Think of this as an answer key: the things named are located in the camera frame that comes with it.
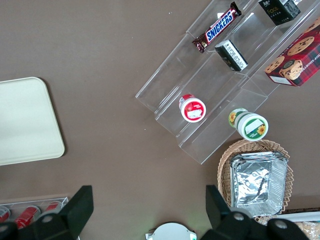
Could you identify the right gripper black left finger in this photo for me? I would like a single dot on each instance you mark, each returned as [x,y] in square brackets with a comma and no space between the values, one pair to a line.
[75,210]

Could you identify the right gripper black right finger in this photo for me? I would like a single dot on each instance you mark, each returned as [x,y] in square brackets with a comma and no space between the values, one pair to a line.
[222,217]

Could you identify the light tan wicker basket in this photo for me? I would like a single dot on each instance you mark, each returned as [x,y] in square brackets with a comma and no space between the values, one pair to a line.
[223,170]

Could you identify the aluminium foil tray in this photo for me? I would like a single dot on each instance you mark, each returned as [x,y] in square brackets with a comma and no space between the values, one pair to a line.
[257,185]

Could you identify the beige plastic tray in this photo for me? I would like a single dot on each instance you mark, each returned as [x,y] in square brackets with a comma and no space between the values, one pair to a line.
[25,120]

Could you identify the clear acrylic bottle rack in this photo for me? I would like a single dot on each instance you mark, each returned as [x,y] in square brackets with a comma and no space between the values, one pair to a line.
[63,200]

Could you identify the red cola bottle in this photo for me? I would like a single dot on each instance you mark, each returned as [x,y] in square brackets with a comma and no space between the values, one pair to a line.
[26,216]
[51,207]
[4,215]

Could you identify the white rectangular snack bin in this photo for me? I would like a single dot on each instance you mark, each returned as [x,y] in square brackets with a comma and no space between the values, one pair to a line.
[305,216]

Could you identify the large clear nut bag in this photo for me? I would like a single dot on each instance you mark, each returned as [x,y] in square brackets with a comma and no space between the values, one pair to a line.
[311,228]

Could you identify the green lid yogurt cup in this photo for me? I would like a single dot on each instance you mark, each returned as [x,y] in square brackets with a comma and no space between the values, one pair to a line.
[252,127]

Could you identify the red lid yogurt cup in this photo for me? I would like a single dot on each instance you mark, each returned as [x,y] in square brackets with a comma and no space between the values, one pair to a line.
[193,111]

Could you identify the clear acrylic stepped display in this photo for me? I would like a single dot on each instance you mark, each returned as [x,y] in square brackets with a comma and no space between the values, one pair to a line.
[190,77]

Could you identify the small black carton box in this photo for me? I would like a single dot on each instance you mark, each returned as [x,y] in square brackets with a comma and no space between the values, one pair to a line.
[231,56]
[277,11]

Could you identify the red tartan cookie box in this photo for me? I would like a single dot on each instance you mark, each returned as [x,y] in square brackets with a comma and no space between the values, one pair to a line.
[297,65]

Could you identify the Snickers chocolate bar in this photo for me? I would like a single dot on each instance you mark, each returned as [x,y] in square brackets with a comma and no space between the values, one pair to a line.
[218,27]

